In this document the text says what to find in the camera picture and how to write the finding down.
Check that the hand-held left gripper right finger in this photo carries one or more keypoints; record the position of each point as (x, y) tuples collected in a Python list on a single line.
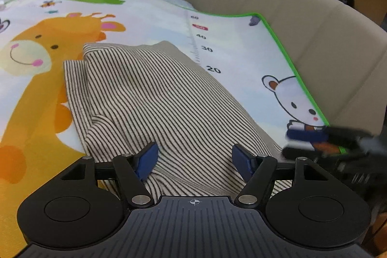
[(242, 162)]

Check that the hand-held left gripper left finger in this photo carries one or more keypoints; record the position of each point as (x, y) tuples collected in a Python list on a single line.
[(147, 159)]

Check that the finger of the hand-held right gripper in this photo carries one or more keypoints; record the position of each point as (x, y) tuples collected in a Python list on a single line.
[(305, 134), (302, 152)]

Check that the striped beige garment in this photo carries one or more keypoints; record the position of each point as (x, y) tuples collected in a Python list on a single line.
[(169, 113)]

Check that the beige sofa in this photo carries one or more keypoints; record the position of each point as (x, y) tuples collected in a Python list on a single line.
[(332, 52)]

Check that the cartoon animal play mat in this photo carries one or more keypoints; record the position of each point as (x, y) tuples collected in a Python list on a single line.
[(48, 64)]

